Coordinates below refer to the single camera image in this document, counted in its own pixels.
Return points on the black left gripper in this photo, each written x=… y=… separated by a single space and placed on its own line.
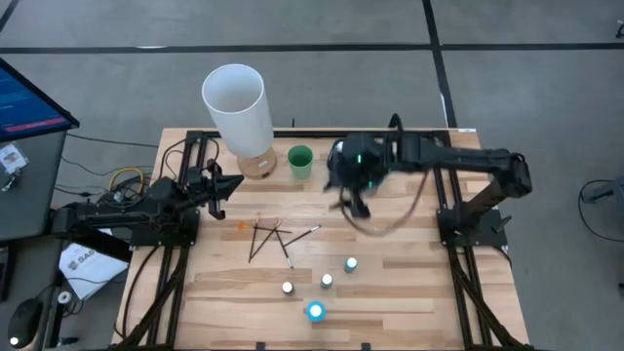
x=195 y=185

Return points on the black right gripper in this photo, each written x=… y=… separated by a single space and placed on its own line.
x=361 y=161

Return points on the paintbrush with orange bristles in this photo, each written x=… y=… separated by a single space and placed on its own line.
x=242 y=225

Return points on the small teal paint bottle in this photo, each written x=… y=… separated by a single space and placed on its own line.
x=350 y=265

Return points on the black paintbrush silver ferrule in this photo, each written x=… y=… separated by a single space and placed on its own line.
x=286 y=253
x=302 y=235

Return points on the small green paint bottle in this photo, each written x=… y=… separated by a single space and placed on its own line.
x=326 y=281

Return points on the small black paint bottle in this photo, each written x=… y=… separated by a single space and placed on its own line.
x=287 y=288

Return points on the large teal paint bottle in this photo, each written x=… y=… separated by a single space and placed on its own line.
x=316 y=311

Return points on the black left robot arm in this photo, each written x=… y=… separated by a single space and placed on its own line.
x=112 y=213

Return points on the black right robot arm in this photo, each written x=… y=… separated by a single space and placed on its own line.
x=463 y=156

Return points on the green plastic cup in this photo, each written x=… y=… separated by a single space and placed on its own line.
x=300 y=168

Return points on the white shade wooden base lamp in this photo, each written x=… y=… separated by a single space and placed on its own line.
x=239 y=112

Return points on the white printed paper sheet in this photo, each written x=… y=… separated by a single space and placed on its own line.
x=92 y=273

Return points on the grey side desk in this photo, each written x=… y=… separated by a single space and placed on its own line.
x=34 y=205

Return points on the white tape roll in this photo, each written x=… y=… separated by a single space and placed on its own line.
x=64 y=297

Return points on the white label card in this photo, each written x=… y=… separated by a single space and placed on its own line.
x=12 y=158

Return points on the computer monitor blue screen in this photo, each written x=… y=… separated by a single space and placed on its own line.
x=24 y=105

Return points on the black computer mouse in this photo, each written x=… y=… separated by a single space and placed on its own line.
x=24 y=317

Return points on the grey metal stand leg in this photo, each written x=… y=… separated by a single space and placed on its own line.
x=607 y=191

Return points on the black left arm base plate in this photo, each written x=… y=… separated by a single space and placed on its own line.
x=187 y=235

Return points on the black aluminium table frame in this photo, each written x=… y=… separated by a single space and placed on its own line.
x=317 y=133

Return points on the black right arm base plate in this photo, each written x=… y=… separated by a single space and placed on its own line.
x=487 y=239

